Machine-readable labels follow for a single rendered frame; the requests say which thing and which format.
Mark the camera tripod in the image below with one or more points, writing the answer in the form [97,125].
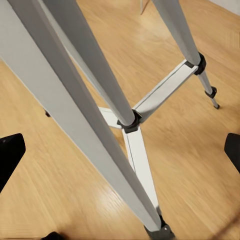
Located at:
[38,38]

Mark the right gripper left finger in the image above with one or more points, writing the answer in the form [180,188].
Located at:
[12,149]

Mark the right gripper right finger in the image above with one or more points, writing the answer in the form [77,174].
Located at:
[232,149]

